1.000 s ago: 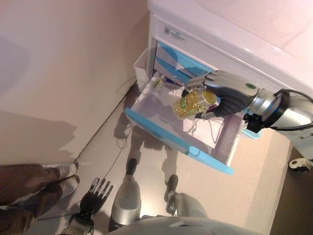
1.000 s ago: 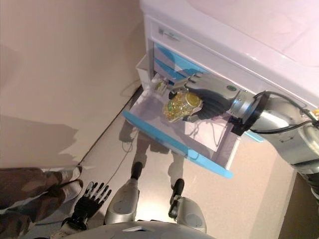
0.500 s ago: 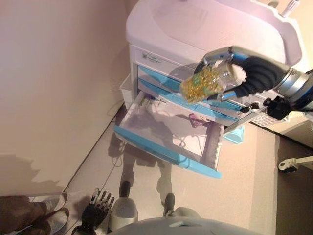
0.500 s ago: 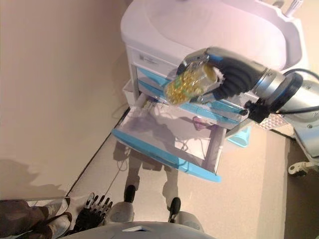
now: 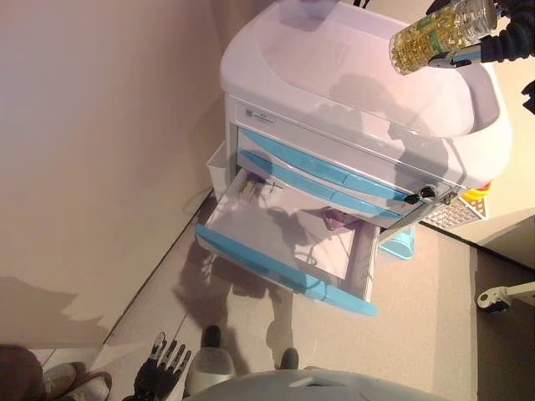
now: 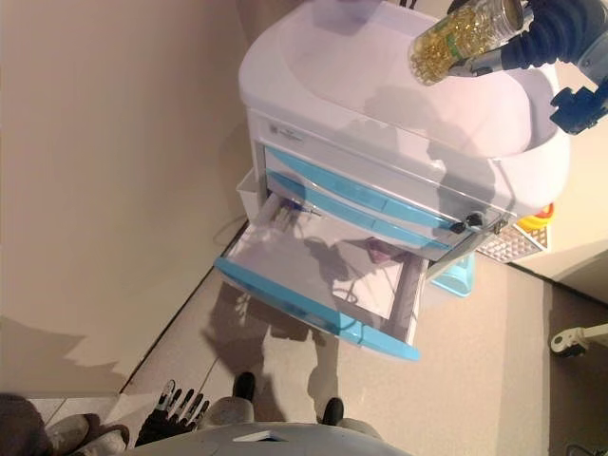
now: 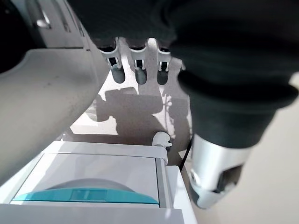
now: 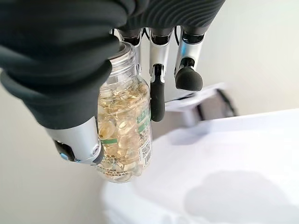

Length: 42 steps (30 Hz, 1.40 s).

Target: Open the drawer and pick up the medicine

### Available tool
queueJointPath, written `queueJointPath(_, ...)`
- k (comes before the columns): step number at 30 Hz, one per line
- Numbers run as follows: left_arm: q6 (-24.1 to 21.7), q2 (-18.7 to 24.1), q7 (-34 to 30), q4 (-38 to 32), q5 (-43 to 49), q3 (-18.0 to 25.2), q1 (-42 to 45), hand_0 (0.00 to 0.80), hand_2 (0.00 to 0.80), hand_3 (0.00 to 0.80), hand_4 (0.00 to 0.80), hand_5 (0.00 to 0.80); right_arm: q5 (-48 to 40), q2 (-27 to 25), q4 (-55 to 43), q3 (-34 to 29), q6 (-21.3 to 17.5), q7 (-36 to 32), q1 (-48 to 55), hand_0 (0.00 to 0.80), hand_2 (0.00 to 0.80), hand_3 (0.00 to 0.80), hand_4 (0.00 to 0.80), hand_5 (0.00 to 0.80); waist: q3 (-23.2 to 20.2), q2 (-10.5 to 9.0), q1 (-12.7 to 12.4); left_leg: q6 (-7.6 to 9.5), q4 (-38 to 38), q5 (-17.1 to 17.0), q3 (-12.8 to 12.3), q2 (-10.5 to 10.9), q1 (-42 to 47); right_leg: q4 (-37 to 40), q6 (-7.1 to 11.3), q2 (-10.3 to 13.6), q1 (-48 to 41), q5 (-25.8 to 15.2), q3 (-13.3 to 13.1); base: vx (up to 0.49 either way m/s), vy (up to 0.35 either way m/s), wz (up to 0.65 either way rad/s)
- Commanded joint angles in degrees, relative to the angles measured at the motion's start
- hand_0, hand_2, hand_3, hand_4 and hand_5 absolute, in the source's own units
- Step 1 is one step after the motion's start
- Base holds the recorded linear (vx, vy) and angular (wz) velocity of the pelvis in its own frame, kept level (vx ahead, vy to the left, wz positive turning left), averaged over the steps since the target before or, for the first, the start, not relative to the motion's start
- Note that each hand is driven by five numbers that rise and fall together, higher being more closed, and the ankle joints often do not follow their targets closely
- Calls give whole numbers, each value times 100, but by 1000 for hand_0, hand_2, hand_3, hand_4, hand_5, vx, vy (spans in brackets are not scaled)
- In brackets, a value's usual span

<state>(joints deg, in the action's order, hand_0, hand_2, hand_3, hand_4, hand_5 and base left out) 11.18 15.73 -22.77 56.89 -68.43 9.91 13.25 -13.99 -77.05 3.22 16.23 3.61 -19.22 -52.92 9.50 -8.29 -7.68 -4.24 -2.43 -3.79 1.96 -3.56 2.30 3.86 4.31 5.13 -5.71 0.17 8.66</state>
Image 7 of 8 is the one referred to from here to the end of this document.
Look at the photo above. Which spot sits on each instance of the white cabinet with blue drawers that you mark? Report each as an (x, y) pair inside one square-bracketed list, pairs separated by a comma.
[(93, 168)]

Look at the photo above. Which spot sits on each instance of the silver robot leg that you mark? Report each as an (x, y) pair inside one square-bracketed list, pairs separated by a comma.
[(42, 105), (60, 28)]

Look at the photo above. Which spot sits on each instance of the left silver robot leg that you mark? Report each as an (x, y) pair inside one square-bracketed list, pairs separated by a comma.
[(42, 105)]

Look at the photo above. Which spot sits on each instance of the white cabinet caster wheel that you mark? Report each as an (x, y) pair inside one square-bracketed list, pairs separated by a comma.
[(161, 138)]

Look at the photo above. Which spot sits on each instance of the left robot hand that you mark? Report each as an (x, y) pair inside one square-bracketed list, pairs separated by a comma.
[(222, 46)]

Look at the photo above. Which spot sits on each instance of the right silver robot leg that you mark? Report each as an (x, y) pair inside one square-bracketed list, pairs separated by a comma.
[(60, 28)]

